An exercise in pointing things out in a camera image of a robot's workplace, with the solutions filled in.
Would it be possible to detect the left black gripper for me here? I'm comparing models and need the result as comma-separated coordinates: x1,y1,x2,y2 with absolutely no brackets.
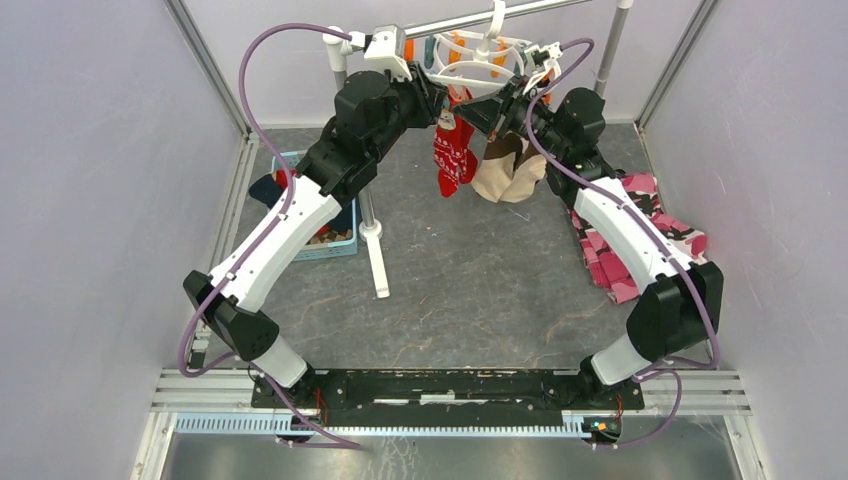
368,61,450,164

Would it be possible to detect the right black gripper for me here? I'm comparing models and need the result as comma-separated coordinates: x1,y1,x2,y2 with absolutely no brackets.
452,74,568,157

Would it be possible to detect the pink clothespin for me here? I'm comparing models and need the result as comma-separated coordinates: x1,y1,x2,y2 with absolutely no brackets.
448,85,473,109

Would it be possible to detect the white clip hanger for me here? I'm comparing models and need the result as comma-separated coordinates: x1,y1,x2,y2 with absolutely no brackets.
421,1,537,93

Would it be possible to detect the pink camouflage bag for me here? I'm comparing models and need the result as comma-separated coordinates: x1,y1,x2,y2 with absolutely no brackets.
566,170,708,304

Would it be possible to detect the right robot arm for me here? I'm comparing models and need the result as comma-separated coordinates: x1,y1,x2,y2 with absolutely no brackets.
452,79,724,408

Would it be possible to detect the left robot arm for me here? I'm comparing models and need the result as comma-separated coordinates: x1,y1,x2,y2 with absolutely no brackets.
183,62,448,408

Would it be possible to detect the orange clothespin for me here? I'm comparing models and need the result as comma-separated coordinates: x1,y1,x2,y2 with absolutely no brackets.
491,37,508,68
403,39,415,62
448,31,465,65

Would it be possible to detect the teal clothespin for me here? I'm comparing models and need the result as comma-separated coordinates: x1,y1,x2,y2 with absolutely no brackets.
424,35,437,70

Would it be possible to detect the silver white drying rack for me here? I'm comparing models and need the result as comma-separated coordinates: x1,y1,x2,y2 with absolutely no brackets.
323,0,633,298

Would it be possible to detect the light blue plastic basket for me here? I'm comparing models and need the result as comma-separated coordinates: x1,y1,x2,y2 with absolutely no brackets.
271,150,360,263

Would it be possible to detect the navy blue sock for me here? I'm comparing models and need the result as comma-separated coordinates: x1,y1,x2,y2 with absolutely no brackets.
248,173,287,209

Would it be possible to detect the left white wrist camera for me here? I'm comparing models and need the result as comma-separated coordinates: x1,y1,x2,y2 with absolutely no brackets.
349,24,412,82

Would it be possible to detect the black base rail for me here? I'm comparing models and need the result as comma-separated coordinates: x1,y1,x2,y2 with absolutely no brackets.
285,368,645,428

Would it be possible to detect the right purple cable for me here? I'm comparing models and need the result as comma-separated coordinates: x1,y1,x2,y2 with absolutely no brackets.
523,37,722,450

